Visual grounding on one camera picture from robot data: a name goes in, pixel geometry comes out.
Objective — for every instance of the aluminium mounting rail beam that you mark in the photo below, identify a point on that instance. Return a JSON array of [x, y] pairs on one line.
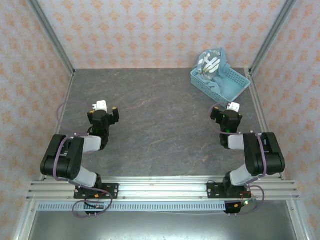
[[162, 190]]

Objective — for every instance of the light blue printed t-shirt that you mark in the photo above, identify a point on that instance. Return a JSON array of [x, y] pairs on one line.
[[210, 63]]

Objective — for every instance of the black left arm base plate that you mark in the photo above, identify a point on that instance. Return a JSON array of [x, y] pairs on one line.
[[111, 191]]

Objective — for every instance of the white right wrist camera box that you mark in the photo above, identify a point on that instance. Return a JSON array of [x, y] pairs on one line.
[[234, 107]]

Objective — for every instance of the grey sheet metal shelf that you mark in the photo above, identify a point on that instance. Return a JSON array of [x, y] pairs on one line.
[[160, 226]]

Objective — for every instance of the small circuit board green light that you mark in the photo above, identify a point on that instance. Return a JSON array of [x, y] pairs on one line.
[[248, 202]]

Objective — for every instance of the aluminium frame post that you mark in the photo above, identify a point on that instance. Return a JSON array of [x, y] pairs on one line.
[[51, 37], [271, 37]]

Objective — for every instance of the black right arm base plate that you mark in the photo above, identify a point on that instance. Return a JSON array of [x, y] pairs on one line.
[[215, 190]]

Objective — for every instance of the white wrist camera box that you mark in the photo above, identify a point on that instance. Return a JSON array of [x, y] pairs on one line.
[[100, 105], [234, 107]]

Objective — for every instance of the blue plastic perforated basket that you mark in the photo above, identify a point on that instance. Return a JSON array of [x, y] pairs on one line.
[[231, 86]]

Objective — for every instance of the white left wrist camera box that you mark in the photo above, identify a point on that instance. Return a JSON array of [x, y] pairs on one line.
[[100, 105]]

